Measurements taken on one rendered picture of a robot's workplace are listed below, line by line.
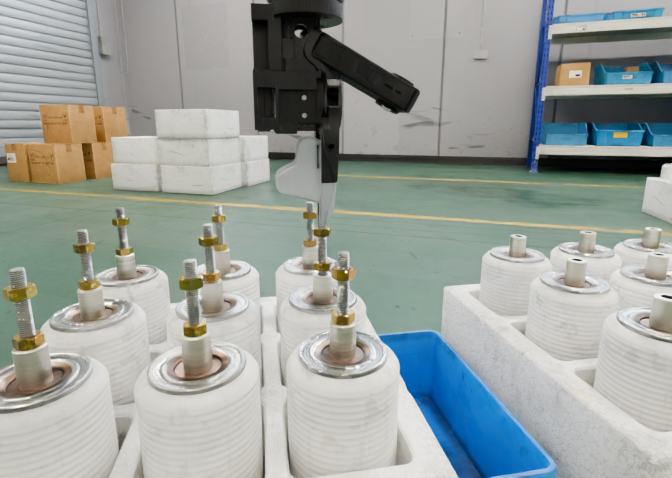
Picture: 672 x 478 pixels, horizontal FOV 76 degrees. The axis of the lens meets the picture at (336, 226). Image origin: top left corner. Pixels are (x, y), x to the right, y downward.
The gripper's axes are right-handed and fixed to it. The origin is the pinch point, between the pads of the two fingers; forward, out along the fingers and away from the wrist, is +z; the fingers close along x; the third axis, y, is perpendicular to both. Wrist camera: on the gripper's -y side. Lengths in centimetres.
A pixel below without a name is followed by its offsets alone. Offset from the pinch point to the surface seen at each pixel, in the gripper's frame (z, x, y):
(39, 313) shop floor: 35, -61, 62
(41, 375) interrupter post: 9.0, 13.2, 23.0
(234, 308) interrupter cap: 9.5, 1.7, 10.0
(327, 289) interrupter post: 8.2, 1.0, 0.2
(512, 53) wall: -86, -419, -253
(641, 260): 11, -11, -50
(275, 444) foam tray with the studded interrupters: 16.9, 13.2, 6.1
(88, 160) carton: 19, -346, 159
